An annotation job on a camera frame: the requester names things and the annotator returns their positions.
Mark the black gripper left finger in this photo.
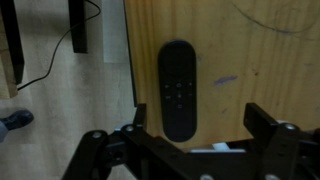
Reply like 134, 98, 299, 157
61, 102, 201, 180

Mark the thin black floor cable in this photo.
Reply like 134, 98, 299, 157
16, 0, 103, 92

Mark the black oval remote control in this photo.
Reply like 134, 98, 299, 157
157, 39, 198, 143

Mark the dark shoe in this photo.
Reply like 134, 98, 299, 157
0, 109, 35, 133

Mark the black furniture leg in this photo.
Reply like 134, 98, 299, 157
68, 0, 89, 54
0, 0, 26, 86

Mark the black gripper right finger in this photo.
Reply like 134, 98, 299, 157
242, 101, 320, 180

